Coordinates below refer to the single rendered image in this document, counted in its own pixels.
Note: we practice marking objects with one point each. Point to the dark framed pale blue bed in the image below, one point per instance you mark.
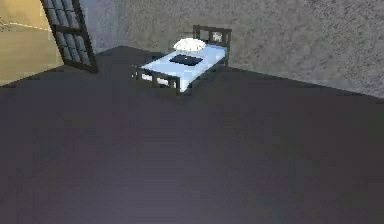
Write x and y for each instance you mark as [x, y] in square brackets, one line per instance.
[193, 68]

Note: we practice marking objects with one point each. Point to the black laptop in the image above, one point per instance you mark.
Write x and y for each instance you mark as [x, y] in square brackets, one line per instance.
[185, 60]

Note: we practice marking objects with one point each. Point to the white pillow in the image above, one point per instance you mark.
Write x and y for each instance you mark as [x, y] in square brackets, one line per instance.
[189, 44]

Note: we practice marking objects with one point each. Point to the dark paneled room door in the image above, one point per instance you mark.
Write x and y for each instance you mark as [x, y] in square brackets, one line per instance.
[70, 36]

